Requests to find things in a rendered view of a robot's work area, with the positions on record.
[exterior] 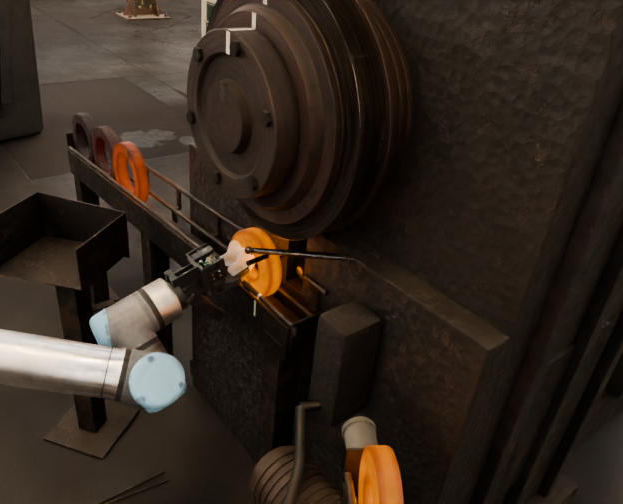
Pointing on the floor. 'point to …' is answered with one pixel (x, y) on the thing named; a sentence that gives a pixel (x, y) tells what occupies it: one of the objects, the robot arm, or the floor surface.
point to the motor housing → (277, 474)
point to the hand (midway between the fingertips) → (255, 255)
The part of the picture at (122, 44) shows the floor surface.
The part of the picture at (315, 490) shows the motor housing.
